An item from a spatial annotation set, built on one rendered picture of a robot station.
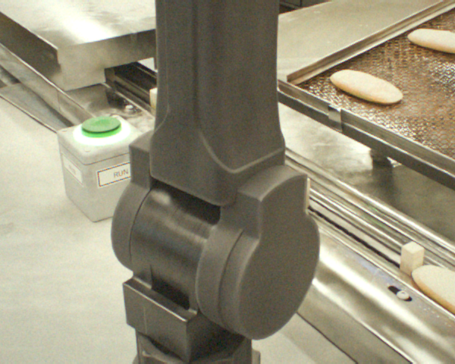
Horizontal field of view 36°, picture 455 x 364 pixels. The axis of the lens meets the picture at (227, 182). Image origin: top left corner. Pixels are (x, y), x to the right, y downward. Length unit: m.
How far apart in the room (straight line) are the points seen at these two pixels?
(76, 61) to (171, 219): 0.54
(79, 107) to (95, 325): 0.36
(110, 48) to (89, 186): 0.29
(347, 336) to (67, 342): 0.21
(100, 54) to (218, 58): 0.59
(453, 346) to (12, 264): 0.38
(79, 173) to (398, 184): 0.33
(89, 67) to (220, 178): 0.58
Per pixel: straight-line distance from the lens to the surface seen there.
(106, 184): 0.69
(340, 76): 0.81
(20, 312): 0.61
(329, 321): 0.54
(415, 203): 0.74
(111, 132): 0.69
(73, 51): 0.91
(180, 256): 0.39
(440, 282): 0.56
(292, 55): 1.14
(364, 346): 0.52
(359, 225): 0.63
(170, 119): 0.37
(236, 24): 0.34
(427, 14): 0.96
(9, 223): 0.73
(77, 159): 0.69
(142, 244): 0.41
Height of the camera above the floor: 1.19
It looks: 29 degrees down
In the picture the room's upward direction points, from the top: 1 degrees counter-clockwise
